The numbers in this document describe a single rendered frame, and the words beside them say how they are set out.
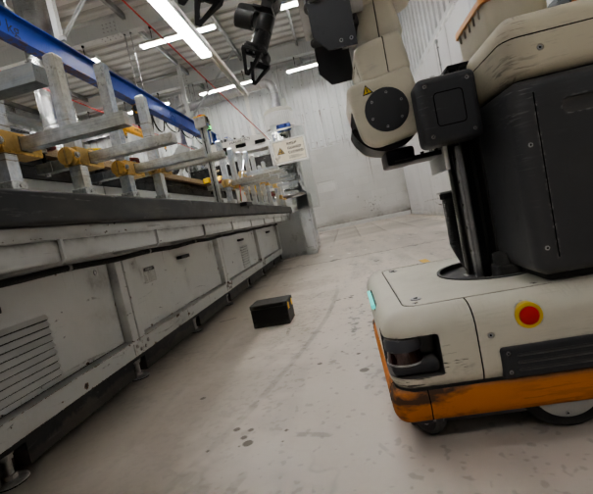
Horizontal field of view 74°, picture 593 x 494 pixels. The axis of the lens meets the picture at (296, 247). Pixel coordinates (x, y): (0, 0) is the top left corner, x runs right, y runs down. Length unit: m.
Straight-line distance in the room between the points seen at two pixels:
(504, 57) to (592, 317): 0.53
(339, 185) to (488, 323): 10.93
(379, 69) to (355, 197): 10.69
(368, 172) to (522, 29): 10.88
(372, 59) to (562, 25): 0.37
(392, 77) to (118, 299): 1.28
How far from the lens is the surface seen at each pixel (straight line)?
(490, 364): 0.89
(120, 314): 1.73
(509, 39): 0.95
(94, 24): 9.44
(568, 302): 0.91
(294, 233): 5.53
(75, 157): 1.27
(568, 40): 0.98
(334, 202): 11.67
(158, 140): 1.22
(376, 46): 1.06
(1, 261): 1.04
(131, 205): 1.41
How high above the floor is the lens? 0.51
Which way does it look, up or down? 4 degrees down
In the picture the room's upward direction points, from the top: 12 degrees counter-clockwise
